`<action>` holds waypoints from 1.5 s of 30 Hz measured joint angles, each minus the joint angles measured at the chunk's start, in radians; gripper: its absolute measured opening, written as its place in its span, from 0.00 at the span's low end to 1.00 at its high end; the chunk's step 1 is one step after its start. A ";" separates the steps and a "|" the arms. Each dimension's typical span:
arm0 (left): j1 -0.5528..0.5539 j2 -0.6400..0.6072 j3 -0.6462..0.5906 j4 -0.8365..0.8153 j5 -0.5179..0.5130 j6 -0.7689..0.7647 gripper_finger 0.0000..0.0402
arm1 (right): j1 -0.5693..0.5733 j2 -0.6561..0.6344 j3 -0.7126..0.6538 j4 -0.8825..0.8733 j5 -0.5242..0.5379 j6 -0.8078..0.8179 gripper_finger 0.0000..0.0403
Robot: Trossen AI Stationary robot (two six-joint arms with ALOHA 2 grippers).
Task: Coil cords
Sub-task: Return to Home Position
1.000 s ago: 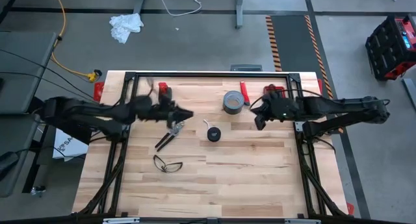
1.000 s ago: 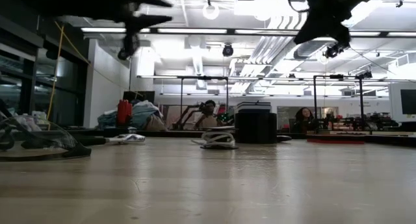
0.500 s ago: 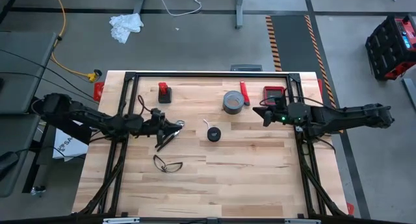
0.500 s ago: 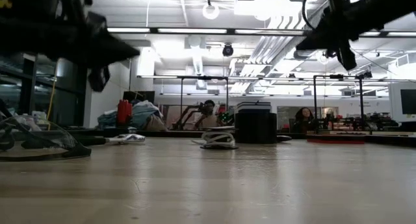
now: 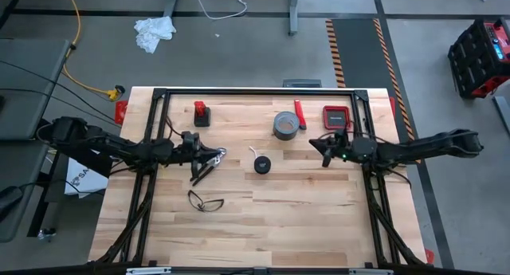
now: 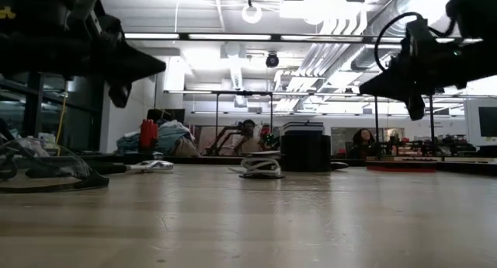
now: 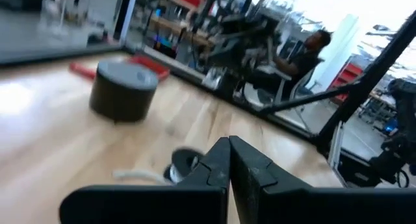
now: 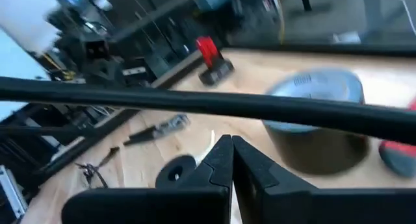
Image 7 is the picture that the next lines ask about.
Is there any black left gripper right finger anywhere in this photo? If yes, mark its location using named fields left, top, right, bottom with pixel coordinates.
left=229, top=135, right=416, bottom=224

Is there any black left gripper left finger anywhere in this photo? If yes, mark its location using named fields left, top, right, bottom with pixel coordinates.
left=59, top=136, right=231, bottom=224

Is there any black plastic cord spool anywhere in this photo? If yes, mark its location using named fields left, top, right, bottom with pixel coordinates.
left=163, top=147, right=205, bottom=185

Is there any white office chair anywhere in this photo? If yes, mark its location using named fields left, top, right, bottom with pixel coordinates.
left=243, top=58, right=322, bottom=134

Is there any red storage rack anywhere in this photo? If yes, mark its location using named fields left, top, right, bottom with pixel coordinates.
left=328, top=61, right=364, bottom=105

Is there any red and black square tray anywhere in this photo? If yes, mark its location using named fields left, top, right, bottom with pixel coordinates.
left=127, top=53, right=171, bottom=81

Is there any person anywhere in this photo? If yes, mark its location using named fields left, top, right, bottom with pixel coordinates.
left=272, top=29, right=332, bottom=100

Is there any black computer tower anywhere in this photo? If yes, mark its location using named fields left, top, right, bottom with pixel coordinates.
left=152, top=34, right=178, bottom=58

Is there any white and black tower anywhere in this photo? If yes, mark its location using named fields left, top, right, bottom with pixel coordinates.
left=112, top=0, right=139, bottom=45

